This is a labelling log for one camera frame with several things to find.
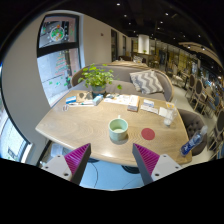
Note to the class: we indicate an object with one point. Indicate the pale green ceramic mug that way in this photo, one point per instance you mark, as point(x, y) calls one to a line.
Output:
point(118, 131)

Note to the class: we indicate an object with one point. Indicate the white round column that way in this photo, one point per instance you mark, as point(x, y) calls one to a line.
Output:
point(143, 43)

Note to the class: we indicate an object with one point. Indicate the grey curved sofa bench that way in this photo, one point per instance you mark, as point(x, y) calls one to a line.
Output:
point(121, 73)

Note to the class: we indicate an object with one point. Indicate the clear drinking glass with straw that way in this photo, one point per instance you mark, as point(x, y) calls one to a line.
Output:
point(169, 116)

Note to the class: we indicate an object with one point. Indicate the green potted plant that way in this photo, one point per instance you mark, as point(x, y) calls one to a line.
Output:
point(96, 77)

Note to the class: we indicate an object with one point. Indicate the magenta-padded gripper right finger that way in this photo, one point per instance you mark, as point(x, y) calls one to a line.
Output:
point(146, 157)

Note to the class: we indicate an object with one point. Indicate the group of ceiling spotlights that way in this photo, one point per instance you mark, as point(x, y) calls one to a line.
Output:
point(166, 14)

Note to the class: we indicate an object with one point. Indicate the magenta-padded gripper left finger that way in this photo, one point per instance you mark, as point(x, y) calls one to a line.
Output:
point(78, 156)

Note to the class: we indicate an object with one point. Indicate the grey white chevron cushion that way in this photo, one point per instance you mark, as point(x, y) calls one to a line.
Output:
point(146, 82)

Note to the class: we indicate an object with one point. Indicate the flat round red coaster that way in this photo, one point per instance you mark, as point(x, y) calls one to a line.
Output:
point(148, 134)

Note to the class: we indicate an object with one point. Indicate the grey tufted armchair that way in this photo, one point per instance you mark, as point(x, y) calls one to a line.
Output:
point(191, 123)

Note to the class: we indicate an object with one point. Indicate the clear blue-labelled water bottle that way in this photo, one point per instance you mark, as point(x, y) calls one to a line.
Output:
point(192, 141)

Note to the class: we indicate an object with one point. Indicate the white tissue box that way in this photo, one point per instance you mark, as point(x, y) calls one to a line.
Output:
point(133, 103)

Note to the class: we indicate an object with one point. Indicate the dark framed food poster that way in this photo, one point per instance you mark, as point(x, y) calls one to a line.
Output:
point(58, 31)

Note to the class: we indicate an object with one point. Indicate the group of dining chairs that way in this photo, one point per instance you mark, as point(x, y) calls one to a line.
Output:
point(200, 90)

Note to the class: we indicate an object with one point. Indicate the small blue white box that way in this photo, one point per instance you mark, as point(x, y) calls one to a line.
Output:
point(97, 100)

